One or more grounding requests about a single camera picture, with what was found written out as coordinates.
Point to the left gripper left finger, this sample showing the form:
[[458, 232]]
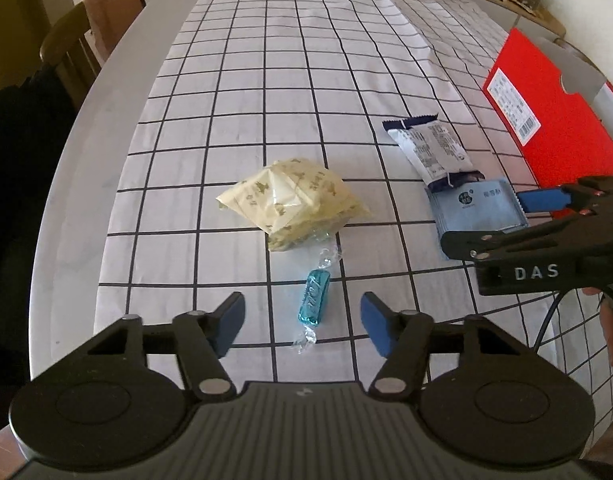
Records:
[[198, 340]]

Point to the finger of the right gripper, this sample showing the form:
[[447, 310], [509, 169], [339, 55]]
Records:
[[544, 200]]

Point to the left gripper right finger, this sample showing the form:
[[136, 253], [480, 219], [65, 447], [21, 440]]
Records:
[[406, 340]]

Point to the red cardboard box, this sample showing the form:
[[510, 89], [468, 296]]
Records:
[[557, 108]]

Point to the light blue sachet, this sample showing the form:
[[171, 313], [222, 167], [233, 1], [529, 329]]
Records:
[[483, 207]]

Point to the blue wrapped candy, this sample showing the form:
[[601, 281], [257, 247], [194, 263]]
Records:
[[314, 300]]

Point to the white blue snack packet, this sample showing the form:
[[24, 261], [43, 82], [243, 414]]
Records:
[[434, 152]]

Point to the pale yellow snack bag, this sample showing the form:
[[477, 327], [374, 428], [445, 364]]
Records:
[[294, 201]]

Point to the person's black clothing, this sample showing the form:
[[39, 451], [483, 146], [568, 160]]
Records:
[[35, 121]]

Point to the white grid tablecloth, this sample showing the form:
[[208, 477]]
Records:
[[249, 82]]

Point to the left wooden chair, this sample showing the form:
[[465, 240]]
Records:
[[69, 48]]

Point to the pink cloth on chair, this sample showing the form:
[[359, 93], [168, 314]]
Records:
[[109, 20]]

